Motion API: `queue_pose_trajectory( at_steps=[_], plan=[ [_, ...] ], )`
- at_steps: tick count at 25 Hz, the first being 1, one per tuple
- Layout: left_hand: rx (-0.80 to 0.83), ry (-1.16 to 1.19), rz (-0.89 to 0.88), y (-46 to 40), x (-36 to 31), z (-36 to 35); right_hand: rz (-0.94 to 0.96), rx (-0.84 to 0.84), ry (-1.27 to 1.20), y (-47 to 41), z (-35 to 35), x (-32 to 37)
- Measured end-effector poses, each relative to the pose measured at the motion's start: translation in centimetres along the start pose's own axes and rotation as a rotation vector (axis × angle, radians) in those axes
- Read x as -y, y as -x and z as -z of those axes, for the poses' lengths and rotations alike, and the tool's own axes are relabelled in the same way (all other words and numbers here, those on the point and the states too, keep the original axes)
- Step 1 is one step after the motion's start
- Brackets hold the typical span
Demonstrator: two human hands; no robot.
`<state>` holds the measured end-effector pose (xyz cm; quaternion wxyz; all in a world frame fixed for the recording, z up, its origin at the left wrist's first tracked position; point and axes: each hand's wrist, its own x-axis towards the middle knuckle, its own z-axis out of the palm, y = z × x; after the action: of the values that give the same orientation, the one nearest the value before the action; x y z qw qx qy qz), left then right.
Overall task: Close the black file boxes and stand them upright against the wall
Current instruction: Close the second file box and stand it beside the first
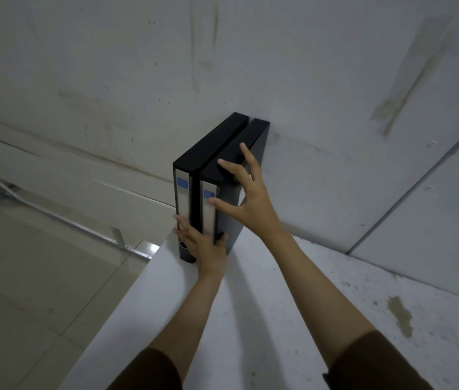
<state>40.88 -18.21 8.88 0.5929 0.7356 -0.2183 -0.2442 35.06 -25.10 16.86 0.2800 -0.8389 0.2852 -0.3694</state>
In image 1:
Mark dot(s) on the person's right middle finger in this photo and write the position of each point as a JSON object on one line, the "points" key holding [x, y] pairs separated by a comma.
{"points": [[250, 160]]}

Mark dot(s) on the person's right thumb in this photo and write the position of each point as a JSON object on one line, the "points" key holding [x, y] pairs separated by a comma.
{"points": [[225, 205]]}

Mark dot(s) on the person's right forearm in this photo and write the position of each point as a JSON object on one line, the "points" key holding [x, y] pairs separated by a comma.
{"points": [[323, 296]]}

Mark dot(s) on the grey metal floor frame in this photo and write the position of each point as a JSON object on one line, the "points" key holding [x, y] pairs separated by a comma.
{"points": [[71, 228]]}

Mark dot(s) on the person's left hand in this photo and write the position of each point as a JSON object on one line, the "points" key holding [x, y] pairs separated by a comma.
{"points": [[207, 253]]}

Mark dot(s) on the person's right hand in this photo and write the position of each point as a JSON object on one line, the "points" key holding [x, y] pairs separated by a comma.
{"points": [[256, 207]]}

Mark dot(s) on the black binder with grey spine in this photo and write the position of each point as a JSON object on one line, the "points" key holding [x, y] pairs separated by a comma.
{"points": [[258, 131], [209, 146]]}

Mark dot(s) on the person's left forearm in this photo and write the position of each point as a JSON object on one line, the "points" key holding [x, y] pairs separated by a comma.
{"points": [[180, 324]]}

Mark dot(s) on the person's left thumb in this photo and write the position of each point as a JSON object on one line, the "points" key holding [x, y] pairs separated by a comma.
{"points": [[221, 239]]}

